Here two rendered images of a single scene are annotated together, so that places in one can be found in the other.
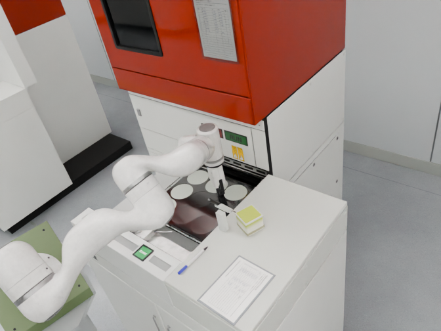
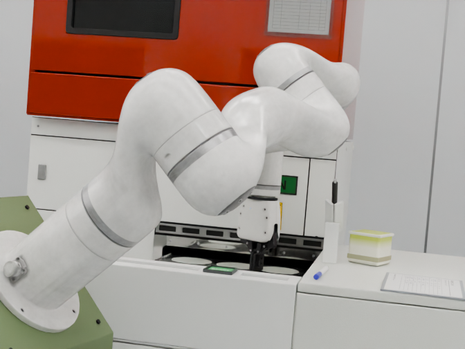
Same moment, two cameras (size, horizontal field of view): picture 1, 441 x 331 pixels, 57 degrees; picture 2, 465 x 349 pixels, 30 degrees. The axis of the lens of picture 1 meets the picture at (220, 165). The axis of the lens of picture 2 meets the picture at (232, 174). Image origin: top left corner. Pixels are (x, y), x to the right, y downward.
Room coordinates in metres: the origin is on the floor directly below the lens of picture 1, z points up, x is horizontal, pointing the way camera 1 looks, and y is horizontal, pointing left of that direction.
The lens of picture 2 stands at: (-0.33, 1.25, 1.23)
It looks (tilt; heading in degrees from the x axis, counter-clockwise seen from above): 3 degrees down; 325
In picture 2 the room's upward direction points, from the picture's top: 5 degrees clockwise
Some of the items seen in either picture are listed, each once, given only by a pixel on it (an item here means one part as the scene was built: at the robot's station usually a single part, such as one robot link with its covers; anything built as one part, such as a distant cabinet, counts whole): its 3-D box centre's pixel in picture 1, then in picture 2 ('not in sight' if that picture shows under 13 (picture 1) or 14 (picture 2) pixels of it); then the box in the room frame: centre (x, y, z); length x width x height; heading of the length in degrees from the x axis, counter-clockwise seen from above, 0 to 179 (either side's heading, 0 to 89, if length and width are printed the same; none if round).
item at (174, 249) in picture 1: (161, 247); not in sight; (1.11, 0.29, 0.87); 0.36 x 0.08 x 0.03; 44
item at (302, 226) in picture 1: (262, 252); (394, 301); (0.96, -0.09, 0.89); 0.62 x 0.35 x 0.14; 134
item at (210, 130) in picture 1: (209, 141); (263, 156); (1.31, 0.03, 1.17); 0.09 x 0.08 x 0.13; 78
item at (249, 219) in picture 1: (249, 220); (369, 247); (1.02, -0.06, 1.00); 0.07 x 0.07 x 0.07; 23
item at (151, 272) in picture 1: (126, 251); (153, 300); (1.10, 0.42, 0.89); 0.55 x 0.09 x 0.14; 44
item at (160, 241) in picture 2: (228, 171); (236, 261); (1.46, -0.03, 0.89); 0.44 x 0.02 x 0.10; 44
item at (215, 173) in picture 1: (216, 170); (260, 217); (1.31, 0.02, 1.03); 0.10 x 0.07 x 0.11; 12
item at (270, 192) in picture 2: (213, 157); (261, 190); (1.31, 0.02, 1.09); 0.09 x 0.08 x 0.03; 12
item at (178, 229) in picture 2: (226, 159); (239, 235); (1.46, -0.03, 0.96); 0.44 x 0.01 x 0.02; 44
